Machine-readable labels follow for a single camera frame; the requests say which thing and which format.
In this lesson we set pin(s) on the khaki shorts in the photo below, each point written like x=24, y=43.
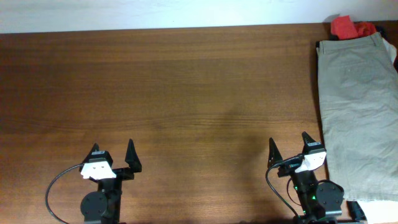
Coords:
x=357, y=88

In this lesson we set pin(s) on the red garment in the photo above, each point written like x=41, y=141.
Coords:
x=345, y=29

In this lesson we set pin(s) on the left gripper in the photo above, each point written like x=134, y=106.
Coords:
x=132, y=159

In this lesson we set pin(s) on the white garment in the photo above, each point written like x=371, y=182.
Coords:
x=391, y=50

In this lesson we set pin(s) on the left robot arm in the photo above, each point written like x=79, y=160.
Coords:
x=103, y=205

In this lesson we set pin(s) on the white cloth bottom right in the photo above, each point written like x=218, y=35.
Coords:
x=379, y=211

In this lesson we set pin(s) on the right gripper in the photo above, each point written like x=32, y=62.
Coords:
x=288, y=167

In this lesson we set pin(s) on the black garment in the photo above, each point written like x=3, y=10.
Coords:
x=379, y=29

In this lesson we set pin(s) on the black object bottom right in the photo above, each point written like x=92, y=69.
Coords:
x=355, y=211

